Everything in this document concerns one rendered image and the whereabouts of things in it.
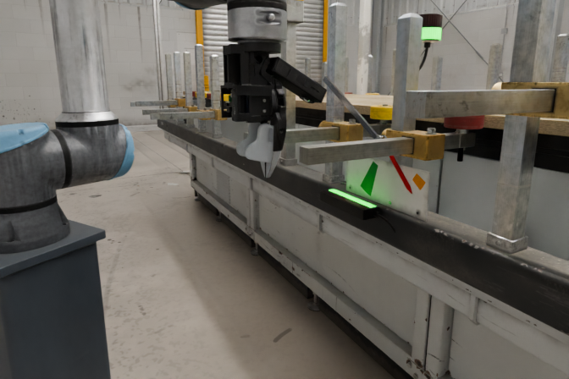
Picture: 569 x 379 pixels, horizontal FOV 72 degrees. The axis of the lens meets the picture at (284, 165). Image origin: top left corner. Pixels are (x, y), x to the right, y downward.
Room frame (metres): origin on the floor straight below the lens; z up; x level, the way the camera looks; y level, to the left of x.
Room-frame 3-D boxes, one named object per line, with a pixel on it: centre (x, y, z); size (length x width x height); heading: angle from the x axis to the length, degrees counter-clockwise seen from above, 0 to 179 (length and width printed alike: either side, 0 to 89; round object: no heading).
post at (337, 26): (1.05, -0.14, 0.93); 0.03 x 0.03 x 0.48; 28
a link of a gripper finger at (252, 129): (0.64, 0.05, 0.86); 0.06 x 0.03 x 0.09; 118
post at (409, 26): (0.83, -0.25, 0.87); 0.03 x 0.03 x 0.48; 28
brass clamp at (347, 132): (1.03, -0.15, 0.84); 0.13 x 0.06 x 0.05; 28
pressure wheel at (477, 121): (0.86, -0.40, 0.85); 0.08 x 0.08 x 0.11
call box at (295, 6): (1.28, -0.01, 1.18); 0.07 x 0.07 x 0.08; 28
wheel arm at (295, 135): (0.99, -0.10, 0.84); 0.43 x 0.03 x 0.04; 118
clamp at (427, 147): (0.81, -0.27, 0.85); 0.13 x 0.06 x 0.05; 28
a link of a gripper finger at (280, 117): (0.62, 0.02, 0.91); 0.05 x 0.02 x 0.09; 28
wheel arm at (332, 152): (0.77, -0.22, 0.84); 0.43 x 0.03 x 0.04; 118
